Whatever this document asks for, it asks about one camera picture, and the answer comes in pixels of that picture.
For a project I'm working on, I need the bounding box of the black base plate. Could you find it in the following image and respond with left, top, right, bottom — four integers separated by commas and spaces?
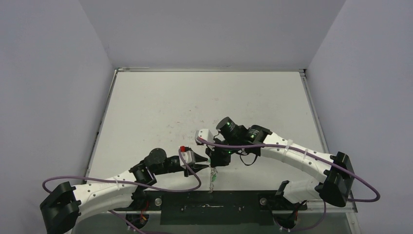
118, 190, 307, 225

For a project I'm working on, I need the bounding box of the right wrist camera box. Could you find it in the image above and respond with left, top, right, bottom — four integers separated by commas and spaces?
195, 129, 215, 145

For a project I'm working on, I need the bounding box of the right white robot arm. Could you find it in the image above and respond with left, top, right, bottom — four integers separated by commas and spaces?
198, 117, 354, 209

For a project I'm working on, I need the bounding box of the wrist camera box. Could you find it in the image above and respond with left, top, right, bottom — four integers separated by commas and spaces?
195, 129, 215, 145
179, 146, 196, 169

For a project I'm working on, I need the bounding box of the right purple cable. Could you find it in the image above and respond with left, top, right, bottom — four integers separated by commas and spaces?
196, 137, 381, 233

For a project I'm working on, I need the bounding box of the purple cable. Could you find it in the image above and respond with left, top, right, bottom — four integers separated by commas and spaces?
42, 147, 203, 234
196, 137, 381, 233

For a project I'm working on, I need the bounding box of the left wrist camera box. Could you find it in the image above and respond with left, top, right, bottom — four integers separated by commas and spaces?
179, 146, 196, 169

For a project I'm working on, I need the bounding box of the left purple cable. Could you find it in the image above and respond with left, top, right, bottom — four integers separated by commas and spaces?
42, 147, 203, 234

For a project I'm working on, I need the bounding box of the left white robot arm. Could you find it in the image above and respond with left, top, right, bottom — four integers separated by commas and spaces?
40, 146, 208, 234

